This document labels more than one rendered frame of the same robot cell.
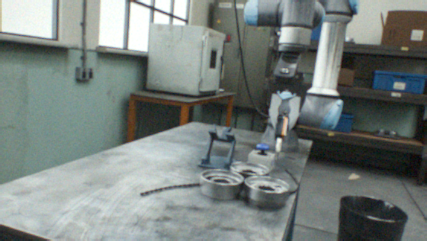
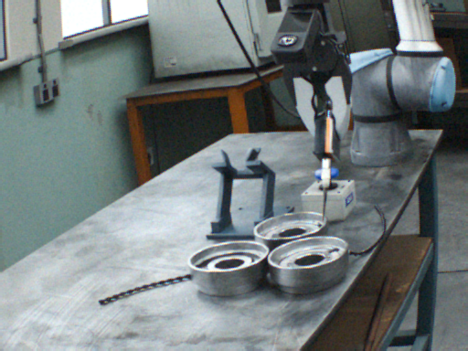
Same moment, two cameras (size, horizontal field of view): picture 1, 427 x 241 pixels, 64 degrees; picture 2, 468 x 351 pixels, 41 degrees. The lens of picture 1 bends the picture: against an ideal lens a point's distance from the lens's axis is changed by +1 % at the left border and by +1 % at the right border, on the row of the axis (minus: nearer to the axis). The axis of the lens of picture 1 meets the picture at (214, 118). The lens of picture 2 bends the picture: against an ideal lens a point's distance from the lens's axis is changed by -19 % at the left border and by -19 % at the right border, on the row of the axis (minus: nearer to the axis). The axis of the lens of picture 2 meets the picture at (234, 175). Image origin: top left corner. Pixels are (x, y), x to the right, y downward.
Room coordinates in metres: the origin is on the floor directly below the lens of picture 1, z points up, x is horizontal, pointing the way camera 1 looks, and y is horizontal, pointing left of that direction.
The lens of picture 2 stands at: (-0.10, -0.21, 1.18)
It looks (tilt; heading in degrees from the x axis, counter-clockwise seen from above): 15 degrees down; 10
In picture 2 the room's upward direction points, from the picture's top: 9 degrees counter-clockwise
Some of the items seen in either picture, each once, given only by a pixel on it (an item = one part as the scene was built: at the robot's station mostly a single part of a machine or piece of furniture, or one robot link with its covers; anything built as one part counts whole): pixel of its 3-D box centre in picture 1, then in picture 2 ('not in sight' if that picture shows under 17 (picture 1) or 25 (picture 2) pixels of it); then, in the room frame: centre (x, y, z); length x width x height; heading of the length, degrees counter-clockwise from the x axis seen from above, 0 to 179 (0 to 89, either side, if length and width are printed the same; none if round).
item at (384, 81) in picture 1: (396, 81); not in sight; (4.02, -2.08, 1.11); 0.52 x 0.38 x 0.22; 72
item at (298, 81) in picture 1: (290, 71); (314, 33); (0.88, -0.18, 1.11); 0.09 x 0.08 x 0.12; 165
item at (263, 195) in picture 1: (266, 191); (310, 265); (0.76, -0.14, 0.82); 0.10 x 0.10 x 0.04
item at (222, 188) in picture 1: (221, 184); (230, 270); (0.78, -0.03, 0.82); 0.10 x 0.10 x 0.04
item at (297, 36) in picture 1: (293, 38); not in sight; (0.87, -0.18, 1.19); 0.08 x 0.08 x 0.05
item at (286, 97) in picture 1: (286, 107); (375, 79); (1.33, -0.28, 0.97); 0.13 x 0.12 x 0.14; 62
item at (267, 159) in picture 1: (261, 160); (331, 198); (1.02, -0.16, 0.82); 0.08 x 0.07 x 0.05; 162
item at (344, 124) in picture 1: (330, 120); not in sight; (4.23, -1.46, 0.56); 0.52 x 0.38 x 0.22; 69
